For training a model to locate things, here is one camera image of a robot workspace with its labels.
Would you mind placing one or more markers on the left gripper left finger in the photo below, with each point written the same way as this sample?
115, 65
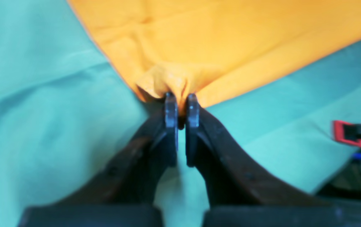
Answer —
122, 193

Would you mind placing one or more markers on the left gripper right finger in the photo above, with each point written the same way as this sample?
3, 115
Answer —
241, 192

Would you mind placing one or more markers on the orange T-shirt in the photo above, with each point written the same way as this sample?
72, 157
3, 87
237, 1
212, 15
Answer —
217, 49

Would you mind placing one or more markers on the green table cloth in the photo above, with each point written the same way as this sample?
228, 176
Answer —
64, 111

